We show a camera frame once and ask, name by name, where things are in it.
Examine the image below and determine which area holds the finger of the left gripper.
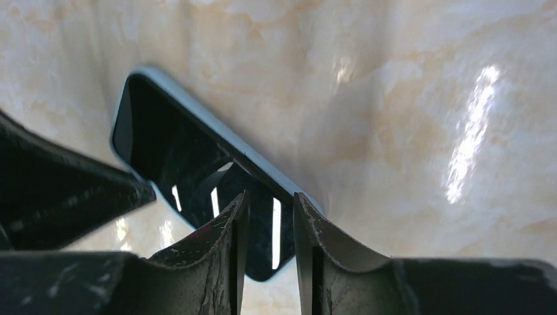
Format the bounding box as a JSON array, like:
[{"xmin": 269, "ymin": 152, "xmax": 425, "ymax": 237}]
[{"xmin": 1, "ymin": 112, "xmax": 156, "ymax": 251}]

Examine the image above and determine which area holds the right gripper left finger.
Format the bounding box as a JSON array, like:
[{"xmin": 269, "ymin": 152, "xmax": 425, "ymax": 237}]
[{"xmin": 1, "ymin": 192, "xmax": 250, "ymax": 314}]

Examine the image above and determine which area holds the black phone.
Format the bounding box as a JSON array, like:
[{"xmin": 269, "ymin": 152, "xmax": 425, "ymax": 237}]
[{"xmin": 112, "ymin": 73, "xmax": 297, "ymax": 282}]

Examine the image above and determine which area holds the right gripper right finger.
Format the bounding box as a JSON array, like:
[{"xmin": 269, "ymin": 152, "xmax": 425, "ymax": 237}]
[{"xmin": 294, "ymin": 193, "xmax": 556, "ymax": 314}]

